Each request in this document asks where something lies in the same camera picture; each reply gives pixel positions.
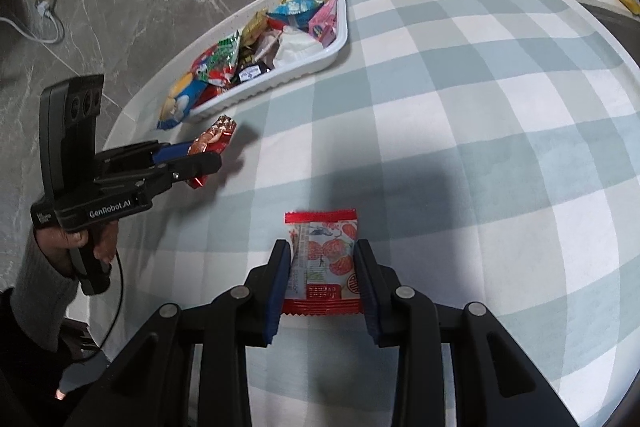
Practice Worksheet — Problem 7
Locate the gold snack packet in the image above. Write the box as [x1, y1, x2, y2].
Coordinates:
[240, 7, 271, 52]

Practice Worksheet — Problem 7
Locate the pink snack packet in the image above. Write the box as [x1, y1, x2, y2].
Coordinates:
[306, 0, 345, 49]

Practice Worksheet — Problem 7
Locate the person's left forearm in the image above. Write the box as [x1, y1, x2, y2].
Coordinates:
[10, 234, 81, 354]

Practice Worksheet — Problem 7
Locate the blue bread packet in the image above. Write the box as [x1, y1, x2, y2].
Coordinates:
[156, 71, 211, 131]

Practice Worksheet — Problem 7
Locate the white plastic tray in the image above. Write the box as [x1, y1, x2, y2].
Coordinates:
[157, 0, 349, 124]

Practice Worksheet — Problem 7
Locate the clear white snack packet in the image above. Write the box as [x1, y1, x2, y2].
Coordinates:
[255, 29, 283, 65]

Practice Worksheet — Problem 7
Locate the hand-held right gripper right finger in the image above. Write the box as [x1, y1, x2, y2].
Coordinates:
[352, 239, 576, 427]

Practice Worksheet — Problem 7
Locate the dark red foil packet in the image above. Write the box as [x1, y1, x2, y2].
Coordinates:
[186, 115, 237, 191]

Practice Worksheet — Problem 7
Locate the black snack packet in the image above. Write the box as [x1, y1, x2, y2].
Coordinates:
[231, 47, 273, 84]

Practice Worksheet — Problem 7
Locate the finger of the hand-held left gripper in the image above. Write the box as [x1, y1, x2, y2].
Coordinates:
[100, 139, 201, 168]
[92, 151, 223, 205]

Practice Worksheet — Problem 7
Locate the long white red packet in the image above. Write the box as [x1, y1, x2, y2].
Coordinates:
[270, 26, 323, 68]

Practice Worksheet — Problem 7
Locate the red white strawberry packet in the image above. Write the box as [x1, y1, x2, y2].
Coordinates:
[282, 208, 362, 315]

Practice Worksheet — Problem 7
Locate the green snack packet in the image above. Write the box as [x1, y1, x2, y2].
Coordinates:
[200, 31, 242, 86]

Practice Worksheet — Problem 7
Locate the green white checkered tablecloth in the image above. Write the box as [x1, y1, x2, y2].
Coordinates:
[102, 0, 640, 427]

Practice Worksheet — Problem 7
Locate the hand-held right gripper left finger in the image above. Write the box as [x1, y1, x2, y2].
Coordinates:
[65, 239, 293, 427]

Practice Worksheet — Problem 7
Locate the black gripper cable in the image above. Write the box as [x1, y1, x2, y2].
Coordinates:
[62, 252, 126, 360]

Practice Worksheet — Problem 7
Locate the white plug cable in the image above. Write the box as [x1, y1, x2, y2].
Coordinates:
[0, 0, 66, 45]

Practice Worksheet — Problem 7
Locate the person's dark clothing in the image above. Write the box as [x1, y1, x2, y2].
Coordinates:
[0, 287, 116, 427]

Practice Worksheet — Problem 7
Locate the person's left hand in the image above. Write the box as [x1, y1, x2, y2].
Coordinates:
[32, 222, 121, 280]

